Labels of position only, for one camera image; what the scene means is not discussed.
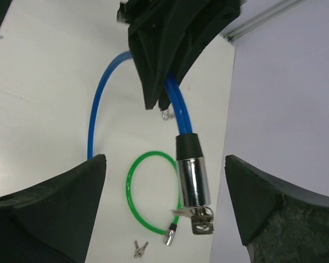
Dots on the blue lock key bunch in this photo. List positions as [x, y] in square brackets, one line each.
[202, 219]

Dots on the brass padlock with key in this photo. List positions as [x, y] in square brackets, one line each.
[167, 115]

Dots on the blue cable lock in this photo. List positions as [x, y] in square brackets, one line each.
[193, 179]

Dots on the green lock key bunch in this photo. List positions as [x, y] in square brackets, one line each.
[139, 251]

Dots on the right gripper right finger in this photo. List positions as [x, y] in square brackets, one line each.
[277, 220]

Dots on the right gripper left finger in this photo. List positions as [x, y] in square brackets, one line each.
[53, 221]

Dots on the left aluminium frame post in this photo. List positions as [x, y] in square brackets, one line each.
[260, 19]

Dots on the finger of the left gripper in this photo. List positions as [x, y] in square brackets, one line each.
[187, 27]
[155, 31]

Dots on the green cable lock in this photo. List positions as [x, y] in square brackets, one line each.
[151, 192]

